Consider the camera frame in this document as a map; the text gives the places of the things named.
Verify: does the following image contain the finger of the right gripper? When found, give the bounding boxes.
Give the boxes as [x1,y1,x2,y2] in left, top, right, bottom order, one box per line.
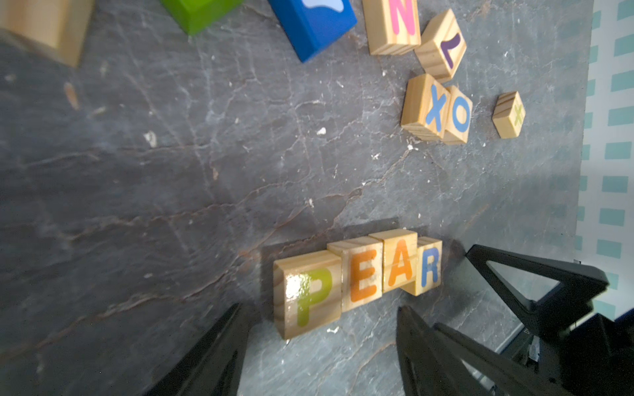
[467,244,609,341]

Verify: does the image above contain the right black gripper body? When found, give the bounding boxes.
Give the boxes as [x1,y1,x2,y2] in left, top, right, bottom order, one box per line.
[494,306,634,396]

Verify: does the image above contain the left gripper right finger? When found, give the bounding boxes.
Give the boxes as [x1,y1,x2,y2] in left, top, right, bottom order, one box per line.
[396,306,569,395]

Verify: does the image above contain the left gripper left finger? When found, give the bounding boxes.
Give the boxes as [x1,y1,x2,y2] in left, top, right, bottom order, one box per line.
[146,304,250,395]

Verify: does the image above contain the wooden letter block R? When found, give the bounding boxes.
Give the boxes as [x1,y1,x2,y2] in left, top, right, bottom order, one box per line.
[401,237,442,296]

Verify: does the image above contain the wooden letter block A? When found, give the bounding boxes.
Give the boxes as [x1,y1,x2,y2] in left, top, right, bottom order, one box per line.
[369,229,418,293]

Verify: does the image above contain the wooden letter block P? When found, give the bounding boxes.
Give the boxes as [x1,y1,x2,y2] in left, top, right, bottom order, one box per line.
[273,250,342,340]

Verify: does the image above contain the wooden letter block E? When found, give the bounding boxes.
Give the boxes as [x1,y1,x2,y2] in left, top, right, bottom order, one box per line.
[327,236,383,312]

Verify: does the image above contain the wooden letter block O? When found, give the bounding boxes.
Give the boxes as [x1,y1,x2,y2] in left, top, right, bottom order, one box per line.
[442,86,473,145]

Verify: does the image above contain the wooden letter block X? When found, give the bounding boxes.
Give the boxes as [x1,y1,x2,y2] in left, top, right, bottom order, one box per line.
[401,74,451,141]

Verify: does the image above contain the wooden block black letter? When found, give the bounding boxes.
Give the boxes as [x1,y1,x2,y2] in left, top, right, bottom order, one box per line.
[414,9,467,83]

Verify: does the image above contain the wooden letter block N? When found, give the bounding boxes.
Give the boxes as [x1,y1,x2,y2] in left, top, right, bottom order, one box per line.
[363,0,421,55]

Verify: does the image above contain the green letter block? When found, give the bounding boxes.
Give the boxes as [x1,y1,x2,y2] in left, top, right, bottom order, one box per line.
[160,0,243,36]

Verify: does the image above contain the blue letter block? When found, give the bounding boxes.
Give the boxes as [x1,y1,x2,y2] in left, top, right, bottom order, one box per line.
[268,0,358,63]

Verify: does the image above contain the wooden block far right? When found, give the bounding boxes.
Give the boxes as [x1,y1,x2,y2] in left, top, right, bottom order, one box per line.
[492,91,526,139]

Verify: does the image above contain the wooden block left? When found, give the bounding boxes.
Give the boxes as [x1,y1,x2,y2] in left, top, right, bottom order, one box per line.
[1,0,95,68]

